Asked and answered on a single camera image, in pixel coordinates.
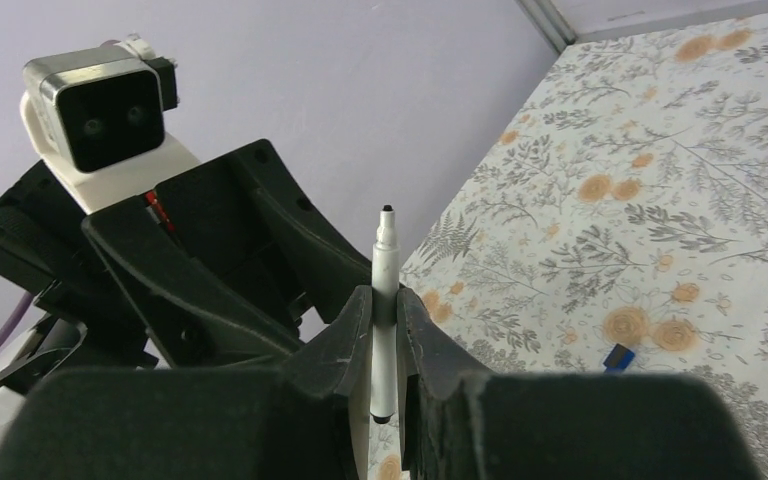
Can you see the floral patterned table mat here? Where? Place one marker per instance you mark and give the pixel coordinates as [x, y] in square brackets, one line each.
[625, 204]

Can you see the white pen three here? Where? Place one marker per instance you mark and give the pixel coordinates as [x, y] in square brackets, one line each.
[385, 264]

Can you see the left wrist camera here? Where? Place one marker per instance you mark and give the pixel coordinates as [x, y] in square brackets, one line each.
[96, 119]

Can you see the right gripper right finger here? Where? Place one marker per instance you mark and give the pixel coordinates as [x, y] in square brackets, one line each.
[461, 420]

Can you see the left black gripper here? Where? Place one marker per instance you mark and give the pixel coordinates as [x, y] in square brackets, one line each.
[214, 266]

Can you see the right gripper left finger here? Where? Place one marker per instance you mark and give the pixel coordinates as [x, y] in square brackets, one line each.
[306, 418]

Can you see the blue pen cap left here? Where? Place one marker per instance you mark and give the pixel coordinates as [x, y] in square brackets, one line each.
[619, 359]

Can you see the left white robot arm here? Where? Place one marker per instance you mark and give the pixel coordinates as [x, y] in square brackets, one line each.
[197, 265]

